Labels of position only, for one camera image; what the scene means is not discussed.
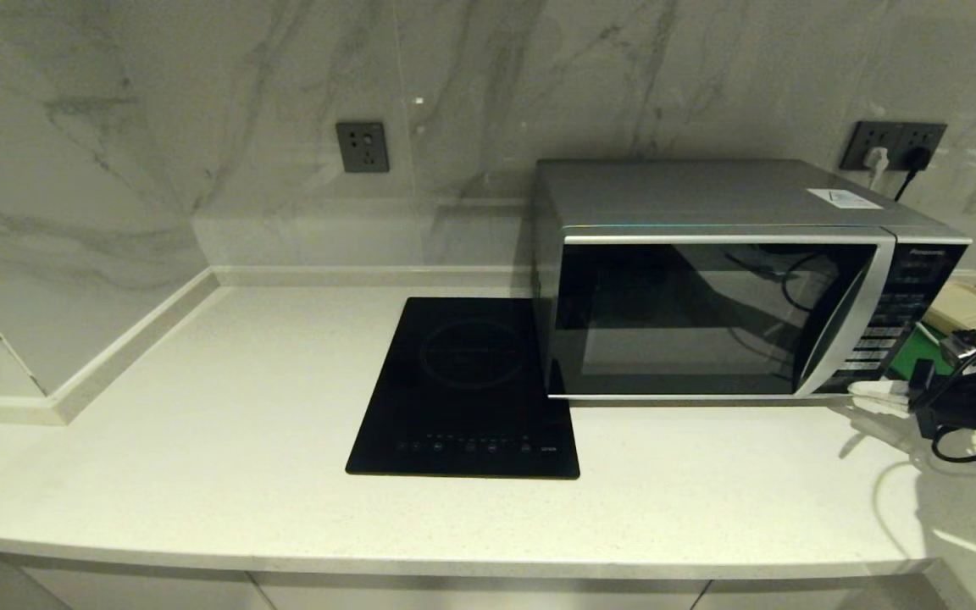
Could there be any black glass microwave door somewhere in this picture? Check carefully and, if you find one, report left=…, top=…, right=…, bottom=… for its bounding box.
left=546, top=227, right=897, bottom=399

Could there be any silver microwave oven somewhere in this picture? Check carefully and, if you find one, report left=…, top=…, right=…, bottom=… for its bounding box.
left=533, top=158, right=974, bottom=404

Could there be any green cutting board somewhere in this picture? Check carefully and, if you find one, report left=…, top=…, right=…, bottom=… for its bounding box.
left=886, top=326, right=976, bottom=384

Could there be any white label sticker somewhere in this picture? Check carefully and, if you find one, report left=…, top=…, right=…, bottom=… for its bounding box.
left=808, top=188, right=885, bottom=210

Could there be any black induction cooktop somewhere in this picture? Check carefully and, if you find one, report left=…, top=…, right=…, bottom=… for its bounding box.
left=346, top=297, right=580, bottom=480

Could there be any grey double wall socket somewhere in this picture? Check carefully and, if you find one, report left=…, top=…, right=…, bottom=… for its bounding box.
left=840, top=121, right=948, bottom=172

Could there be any grey single wall socket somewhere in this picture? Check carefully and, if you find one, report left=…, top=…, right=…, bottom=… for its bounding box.
left=336, top=121, right=391, bottom=174

